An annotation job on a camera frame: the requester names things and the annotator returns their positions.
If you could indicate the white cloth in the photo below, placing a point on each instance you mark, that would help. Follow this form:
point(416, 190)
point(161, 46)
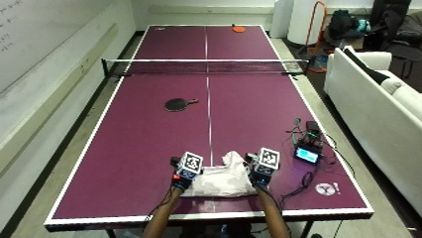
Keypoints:
point(224, 180)

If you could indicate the black backpack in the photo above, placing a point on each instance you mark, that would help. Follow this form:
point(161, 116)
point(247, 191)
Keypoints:
point(345, 23)

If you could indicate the white sofa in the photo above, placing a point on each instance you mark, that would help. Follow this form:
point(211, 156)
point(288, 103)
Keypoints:
point(378, 112)

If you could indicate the table tennis net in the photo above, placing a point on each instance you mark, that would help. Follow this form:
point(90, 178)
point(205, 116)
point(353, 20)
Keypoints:
point(207, 66)

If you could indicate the small screen electronics device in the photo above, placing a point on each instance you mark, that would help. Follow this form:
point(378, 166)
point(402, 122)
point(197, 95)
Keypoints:
point(309, 148)

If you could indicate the black cushion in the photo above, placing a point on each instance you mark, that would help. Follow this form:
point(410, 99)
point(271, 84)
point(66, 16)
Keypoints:
point(366, 67)

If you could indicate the person's left hand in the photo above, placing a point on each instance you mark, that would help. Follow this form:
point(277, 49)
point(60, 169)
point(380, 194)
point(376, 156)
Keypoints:
point(181, 175)

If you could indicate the black table tennis paddle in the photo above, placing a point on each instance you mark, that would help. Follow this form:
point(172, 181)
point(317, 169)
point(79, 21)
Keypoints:
point(177, 104)

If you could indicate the white marker cube glove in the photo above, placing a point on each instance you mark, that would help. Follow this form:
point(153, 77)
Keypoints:
point(192, 163)
point(268, 160)

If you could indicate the white marker cube right glove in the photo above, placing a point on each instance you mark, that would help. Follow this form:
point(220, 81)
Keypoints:
point(268, 160)

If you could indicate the purple table tennis table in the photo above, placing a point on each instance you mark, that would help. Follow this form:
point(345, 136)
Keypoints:
point(207, 132)

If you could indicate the black chair with clothes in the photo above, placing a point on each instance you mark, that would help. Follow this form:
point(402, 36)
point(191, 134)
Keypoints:
point(393, 26)

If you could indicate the white marker cube left glove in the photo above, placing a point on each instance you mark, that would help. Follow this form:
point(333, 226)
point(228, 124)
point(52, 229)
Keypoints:
point(192, 163)

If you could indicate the orange metal frame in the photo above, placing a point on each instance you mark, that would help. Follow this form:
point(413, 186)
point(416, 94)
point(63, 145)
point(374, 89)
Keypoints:
point(317, 36)

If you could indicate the orange table tennis paddle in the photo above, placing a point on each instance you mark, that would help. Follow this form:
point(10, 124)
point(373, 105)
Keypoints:
point(239, 28)

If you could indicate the whiteboard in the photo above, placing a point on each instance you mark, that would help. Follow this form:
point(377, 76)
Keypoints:
point(48, 36)

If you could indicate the white cylindrical column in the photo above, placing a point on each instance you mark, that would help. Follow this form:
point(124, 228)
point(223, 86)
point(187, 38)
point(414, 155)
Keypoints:
point(308, 21)

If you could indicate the person's right hand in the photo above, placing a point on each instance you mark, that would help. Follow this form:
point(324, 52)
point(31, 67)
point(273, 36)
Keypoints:
point(259, 173)

